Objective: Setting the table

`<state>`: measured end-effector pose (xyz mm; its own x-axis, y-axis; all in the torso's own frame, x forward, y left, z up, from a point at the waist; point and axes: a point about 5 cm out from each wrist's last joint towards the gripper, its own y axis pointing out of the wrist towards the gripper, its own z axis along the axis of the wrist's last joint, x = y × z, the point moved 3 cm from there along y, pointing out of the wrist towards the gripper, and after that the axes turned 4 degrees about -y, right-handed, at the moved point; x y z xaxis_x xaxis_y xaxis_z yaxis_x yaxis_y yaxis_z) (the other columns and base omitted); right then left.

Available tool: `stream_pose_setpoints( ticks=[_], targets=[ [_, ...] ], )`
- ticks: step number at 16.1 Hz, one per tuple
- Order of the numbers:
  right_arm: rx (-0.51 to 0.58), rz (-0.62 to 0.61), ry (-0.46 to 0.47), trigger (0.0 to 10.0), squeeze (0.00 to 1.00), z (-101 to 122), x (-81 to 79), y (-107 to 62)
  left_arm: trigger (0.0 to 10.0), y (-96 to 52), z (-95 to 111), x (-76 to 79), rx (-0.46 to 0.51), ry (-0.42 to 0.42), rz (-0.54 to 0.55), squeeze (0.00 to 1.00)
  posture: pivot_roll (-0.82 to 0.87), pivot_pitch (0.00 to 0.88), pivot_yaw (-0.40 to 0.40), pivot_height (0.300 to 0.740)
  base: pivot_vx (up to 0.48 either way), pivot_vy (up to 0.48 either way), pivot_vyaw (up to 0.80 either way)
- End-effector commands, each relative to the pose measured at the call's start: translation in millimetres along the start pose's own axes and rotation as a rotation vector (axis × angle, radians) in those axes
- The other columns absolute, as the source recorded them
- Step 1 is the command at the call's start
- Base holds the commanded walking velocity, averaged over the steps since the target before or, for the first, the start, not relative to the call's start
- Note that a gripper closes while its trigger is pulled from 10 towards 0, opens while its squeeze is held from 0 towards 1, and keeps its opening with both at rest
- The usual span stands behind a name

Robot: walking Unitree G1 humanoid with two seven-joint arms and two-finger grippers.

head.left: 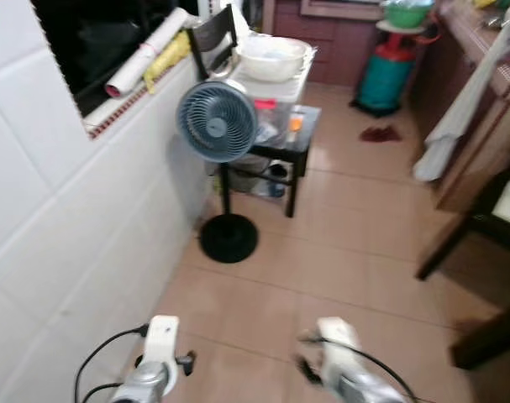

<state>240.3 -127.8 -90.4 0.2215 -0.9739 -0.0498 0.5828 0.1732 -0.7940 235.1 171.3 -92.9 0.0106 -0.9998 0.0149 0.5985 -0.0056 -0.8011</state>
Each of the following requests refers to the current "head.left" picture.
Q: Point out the dark wooden furniture edge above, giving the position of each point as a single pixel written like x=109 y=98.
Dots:
x=494 y=336

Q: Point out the black side table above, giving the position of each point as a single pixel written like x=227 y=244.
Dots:
x=298 y=155

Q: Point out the dark chair with white seat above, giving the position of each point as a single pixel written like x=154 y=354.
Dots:
x=490 y=222

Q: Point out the small orange bottle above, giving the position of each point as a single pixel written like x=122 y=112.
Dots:
x=295 y=126

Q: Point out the blue-grey standing fan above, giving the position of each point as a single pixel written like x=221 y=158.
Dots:
x=217 y=120

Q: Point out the red floor rag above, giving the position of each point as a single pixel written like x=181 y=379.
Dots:
x=381 y=134

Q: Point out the clear container with red lid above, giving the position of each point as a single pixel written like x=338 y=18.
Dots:
x=267 y=122

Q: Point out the brown wooden cabinet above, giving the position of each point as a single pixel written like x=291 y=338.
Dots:
x=481 y=159

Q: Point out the white storage box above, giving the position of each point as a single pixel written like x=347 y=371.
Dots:
x=280 y=91

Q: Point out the grey hanging cloth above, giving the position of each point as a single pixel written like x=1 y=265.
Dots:
x=456 y=126

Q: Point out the green gas cylinder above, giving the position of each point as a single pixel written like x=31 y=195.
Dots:
x=385 y=80

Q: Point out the yellow cloth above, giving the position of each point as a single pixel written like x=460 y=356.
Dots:
x=169 y=57

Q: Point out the rolled white paper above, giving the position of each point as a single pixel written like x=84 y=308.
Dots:
x=145 y=54

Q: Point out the white plastic basin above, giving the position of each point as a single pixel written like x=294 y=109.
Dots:
x=271 y=57

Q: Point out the black chair backrest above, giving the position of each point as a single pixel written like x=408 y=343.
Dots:
x=212 y=34

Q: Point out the green plastic bowl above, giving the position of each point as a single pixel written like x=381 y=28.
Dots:
x=406 y=13

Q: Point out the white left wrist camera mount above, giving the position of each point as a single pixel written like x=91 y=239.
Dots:
x=160 y=340

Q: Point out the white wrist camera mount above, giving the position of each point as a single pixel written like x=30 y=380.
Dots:
x=160 y=340
x=339 y=344

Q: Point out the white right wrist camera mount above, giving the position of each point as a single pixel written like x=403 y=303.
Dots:
x=339 y=344

